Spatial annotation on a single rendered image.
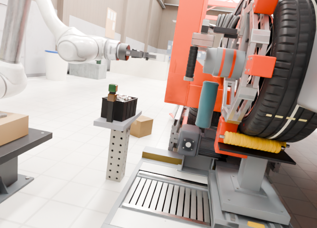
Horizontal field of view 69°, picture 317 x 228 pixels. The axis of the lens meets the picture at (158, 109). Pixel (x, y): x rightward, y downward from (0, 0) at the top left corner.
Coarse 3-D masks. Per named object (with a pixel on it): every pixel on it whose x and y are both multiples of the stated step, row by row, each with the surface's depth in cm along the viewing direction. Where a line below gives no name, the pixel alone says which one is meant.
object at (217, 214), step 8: (208, 176) 149; (208, 184) 142; (216, 184) 137; (208, 192) 137; (216, 192) 128; (216, 200) 120; (216, 208) 114; (216, 216) 108; (224, 216) 108; (232, 216) 104; (240, 216) 110; (248, 216) 111; (216, 224) 103; (224, 224) 102; (232, 224) 102; (240, 224) 101; (248, 224) 101; (256, 224) 101; (264, 224) 107; (272, 224) 104; (280, 224) 105
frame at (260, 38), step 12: (252, 0) 96; (252, 12) 92; (240, 24) 119; (252, 24) 88; (264, 24) 87; (252, 36) 84; (264, 36) 83; (252, 48) 85; (264, 48) 84; (228, 84) 136; (240, 84) 89; (252, 84) 88; (240, 96) 90; (252, 96) 88; (228, 108) 125; (240, 108) 102; (228, 120) 106; (240, 120) 103
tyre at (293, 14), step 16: (288, 0) 86; (304, 0) 85; (288, 16) 81; (304, 16) 80; (288, 32) 79; (304, 32) 78; (272, 48) 85; (288, 48) 78; (304, 48) 78; (288, 64) 78; (304, 64) 78; (272, 80) 81; (288, 80) 80; (272, 96) 83; (288, 96) 82; (256, 112) 91; (272, 112) 86; (288, 112) 85; (304, 112) 84; (240, 128) 113; (256, 128) 96; (272, 128) 93; (288, 128) 92; (304, 128) 88
